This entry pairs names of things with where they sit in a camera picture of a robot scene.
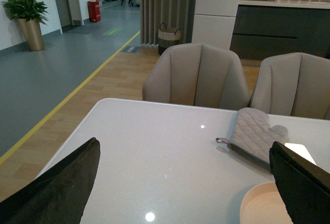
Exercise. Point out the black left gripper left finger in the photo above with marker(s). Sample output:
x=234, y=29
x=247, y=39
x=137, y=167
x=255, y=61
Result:
x=60, y=194

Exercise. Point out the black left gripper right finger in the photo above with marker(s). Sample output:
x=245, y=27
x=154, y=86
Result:
x=302, y=185

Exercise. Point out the grey quilted oven mitt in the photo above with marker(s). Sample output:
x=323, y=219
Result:
x=253, y=136

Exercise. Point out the beige right dining chair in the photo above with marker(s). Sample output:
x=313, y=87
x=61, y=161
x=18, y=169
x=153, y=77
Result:
x=294, y=84

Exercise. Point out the beige dining chair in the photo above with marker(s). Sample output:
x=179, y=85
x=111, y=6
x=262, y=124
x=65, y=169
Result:
x=198, y=74
x=294, y=84

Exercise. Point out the beige left dining chair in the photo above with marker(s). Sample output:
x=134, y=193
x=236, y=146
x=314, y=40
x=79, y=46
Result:
x=198, y=74

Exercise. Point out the dark grey kitchen counter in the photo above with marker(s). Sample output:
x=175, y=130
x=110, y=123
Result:
x=263, y=29

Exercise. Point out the gold tall planter pot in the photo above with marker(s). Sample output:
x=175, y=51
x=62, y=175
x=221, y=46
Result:
x=32, y=34

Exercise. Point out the green potted plant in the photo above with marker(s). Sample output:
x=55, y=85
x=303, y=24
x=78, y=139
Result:
x=26, y=9

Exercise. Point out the red bin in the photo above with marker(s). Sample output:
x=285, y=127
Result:
x=94, y=11

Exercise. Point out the white drawer cabinet column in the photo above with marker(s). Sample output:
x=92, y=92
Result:
x=214, y=22

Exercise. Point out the grey pleated curtain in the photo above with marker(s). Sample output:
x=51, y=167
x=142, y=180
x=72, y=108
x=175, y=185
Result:
x=174, y=13

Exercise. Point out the woven basket with handles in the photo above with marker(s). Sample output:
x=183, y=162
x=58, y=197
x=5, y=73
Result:
x=167, y=37

